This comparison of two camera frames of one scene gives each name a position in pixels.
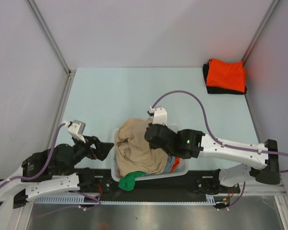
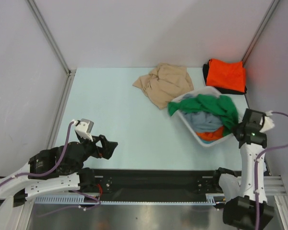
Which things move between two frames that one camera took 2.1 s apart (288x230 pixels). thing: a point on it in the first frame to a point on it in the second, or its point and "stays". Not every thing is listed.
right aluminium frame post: (267, 16) stays
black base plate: (99, 184) stays
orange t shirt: (175, 164) to (210, 136)
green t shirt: (127, 182) to (221, 106)
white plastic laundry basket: (182, 170) to (210, 91)
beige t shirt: (133, 153) to (165, 83)
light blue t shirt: (171, 159) to (202, 121)
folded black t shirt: (211, 89) stays
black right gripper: (152, 135) to (238, 130)
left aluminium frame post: (71, 73) stays
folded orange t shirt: (229, 75) stays
